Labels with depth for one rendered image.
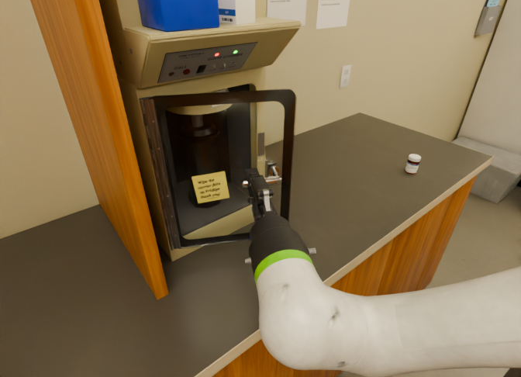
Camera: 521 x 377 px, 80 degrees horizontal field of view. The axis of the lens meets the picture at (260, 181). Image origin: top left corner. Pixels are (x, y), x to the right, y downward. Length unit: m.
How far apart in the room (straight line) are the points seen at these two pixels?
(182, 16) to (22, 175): 0.76
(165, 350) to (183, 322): 0.07
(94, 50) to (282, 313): 0.44
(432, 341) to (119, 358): 0.58
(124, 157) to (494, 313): 0.55
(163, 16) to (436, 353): 0.57
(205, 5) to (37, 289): 0.76
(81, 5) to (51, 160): 0.68
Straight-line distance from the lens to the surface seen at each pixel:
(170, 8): 0.56
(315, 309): 0.40
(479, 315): 0.41
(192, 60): 0.62
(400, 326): 0.45
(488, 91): 3.51
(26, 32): 1.05
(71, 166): 1.16
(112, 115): 0.57
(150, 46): 0.55
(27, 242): 1.15
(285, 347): 0.41
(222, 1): 0.67
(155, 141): 0.69
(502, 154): 3.42
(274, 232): 0.50
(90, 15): 0.54
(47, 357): 0.84
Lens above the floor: 1.57
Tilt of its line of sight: 32 degrees down
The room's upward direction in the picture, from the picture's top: straight up
